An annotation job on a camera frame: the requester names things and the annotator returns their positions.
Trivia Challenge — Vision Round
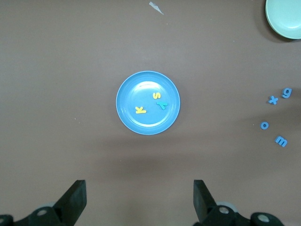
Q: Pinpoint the pale green plate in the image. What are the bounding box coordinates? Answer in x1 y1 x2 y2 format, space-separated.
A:
265 0 301 40

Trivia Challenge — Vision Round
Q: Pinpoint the blue plate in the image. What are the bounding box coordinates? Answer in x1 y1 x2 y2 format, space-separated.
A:
116 71 181 136

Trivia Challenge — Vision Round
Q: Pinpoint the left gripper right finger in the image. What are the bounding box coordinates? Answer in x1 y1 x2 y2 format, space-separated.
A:
192 179 285 226

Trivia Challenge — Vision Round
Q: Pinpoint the white paper scrap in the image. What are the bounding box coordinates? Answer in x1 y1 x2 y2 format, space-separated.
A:
149 1 165 15

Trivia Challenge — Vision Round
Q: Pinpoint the blue letter m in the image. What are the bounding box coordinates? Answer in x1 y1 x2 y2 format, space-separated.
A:
274 135 288 148

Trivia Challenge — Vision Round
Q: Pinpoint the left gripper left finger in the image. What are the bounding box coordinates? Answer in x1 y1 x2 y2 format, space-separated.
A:
0 179 87 226

